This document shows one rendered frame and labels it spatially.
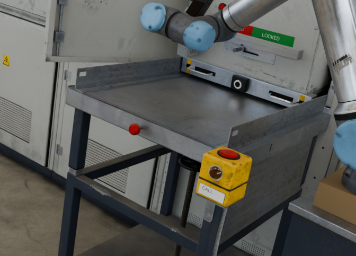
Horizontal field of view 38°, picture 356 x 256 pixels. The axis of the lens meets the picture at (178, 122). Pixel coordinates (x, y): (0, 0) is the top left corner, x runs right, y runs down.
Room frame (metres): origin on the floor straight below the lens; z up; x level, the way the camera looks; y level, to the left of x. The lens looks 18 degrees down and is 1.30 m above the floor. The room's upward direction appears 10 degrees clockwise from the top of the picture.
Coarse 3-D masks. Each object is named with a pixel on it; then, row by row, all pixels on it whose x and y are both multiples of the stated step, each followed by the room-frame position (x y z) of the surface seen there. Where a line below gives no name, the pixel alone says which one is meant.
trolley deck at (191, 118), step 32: (96, 96) 1.52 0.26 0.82; (128, 96) 1.58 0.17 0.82; (160, 96) 1.65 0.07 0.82; (192, 96) 1.72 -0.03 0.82; (224, 96) 1.79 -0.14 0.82; (256, 96) 1.88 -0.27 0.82; (128, 128) 1.42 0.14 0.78; (160, 128) 1.36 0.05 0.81; (192, 128) 1.39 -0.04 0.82; (224, 128) 1.44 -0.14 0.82; (288, 128) 1.55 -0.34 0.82; (320, 128) 1.73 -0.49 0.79; (256, 160) 1.34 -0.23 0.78
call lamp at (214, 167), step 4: (212, 168) 0.99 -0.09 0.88; (216, 168) 0.99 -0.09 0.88; (220, 168) 0.99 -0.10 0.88; (212, 172) 0.99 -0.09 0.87; (216, 172) 0.99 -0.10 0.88; (220, 172) 0.99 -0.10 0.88; (212, 176) 0.99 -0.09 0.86; (216, 176) 0.98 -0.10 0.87; (220, 176) 0.99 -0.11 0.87; (216, 180) 0.99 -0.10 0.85
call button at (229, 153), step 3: (222, 150) 1.04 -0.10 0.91; (225, 150) 1.04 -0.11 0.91; (228, 150) 1.05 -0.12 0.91; (231, 150) 1.05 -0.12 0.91; (222, 153) 1.02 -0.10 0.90; (225, 153) 1.02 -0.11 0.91; (228, 153) 1.03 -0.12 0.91; (231, 153) 1.03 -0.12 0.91; (234, 153) 1.03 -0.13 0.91; (225, 156) 1.01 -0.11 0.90; (228, 156) 1.02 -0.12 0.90; (231, 156) 1.02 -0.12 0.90; (234, 156) 1.02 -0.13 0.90; (237, 156) 1.03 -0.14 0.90
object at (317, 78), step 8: (320, 40) 1.74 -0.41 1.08; (320, 48) 1.75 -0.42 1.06; (320, 56) 1.77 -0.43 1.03; (320, 64) 1.79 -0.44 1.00; (312, 72) 1.74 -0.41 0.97; (320, 72) 1.81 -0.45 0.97; (328, 72) 1.88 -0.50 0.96; (312, 80) 1.76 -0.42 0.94; (320, 80) 1.82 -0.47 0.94; (328, 80) 1.90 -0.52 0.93; (312, 88) 1.77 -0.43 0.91; (320, 88) 1.84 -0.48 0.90
